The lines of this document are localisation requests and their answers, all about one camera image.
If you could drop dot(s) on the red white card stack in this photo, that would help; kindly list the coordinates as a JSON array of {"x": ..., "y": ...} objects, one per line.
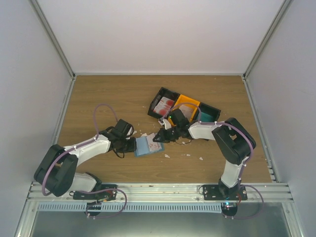
[{"x": 163, "y": 106}]

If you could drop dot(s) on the aluminium mounting rail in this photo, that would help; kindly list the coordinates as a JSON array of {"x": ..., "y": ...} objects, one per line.
[{"x": 164, "y": 192}]

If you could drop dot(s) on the black storage bin with cards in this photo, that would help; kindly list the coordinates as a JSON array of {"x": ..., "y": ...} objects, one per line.
[{"x": 163, "y": 92}]

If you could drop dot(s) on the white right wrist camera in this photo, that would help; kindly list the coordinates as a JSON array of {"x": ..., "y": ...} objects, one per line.
[{"x": 165, "y": 123}]

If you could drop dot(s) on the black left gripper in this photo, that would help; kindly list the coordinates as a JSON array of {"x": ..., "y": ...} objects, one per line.
[{"x": 131, "y": 149}]

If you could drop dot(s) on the yellow storage bin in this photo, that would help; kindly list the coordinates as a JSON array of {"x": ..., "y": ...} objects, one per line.
[{"x": 182, "y": 100}]

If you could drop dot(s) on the teal card holder stack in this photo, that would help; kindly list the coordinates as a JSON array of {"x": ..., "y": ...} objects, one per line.
[{"x": 205, "y": 117}]

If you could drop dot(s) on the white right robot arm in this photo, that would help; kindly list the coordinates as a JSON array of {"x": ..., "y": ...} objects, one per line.
[{"x": 235, "y": 143}]

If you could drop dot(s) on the pink white VIP card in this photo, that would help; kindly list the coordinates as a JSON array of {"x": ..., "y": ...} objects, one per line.
[{"x": 153, "y": 146}]

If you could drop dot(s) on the pink white card stack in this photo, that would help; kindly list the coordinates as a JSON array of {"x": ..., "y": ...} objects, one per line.
[{"x": 187, "y": 111}]

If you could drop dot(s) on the teal leather card holder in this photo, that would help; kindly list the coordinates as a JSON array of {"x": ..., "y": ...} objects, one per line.
[{"x": 142, "y": 147}]

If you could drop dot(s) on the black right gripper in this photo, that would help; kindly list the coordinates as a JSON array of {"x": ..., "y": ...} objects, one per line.
[{"x": 164, "y": 139}]

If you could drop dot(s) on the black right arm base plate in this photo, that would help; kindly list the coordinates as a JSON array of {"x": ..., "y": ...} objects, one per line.
[{"x": 230, "y": 198}]

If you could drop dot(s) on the black storage bin with holders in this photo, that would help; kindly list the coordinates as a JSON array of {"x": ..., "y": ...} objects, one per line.
[{"x": 204, "y": 122}]

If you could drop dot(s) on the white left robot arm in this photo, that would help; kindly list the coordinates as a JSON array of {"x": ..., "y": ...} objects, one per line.
[{"x": 57, "y": 173}]

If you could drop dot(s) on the grey slotted cable duct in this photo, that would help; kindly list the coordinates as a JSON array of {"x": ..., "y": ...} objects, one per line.
[{"x": 132, "y": 207}]

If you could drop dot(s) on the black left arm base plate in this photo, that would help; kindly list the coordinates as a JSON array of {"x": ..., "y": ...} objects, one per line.
[{"x": 95, "y": 200}]

